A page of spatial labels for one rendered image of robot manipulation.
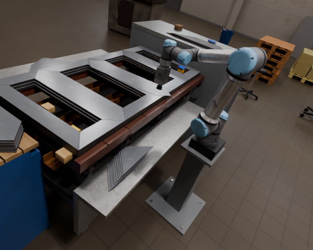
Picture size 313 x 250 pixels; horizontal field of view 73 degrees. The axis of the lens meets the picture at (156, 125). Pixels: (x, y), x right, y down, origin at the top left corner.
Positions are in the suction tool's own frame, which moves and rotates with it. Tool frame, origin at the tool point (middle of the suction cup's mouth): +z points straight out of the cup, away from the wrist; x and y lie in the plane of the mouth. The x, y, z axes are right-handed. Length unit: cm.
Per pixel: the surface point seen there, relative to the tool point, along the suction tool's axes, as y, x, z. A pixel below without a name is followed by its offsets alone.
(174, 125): -7.2, 16.4, 26.3
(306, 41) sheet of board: -920, 169, 24
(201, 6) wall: -1038, -313, 21
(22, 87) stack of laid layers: 52, -65, 10
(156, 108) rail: 6.0, 3.9, 11.6
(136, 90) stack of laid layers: 1.0, -16.5, 8.0
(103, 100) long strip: 30.8, -21.1, 7.6
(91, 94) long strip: 31.0, -30.9, 7.4
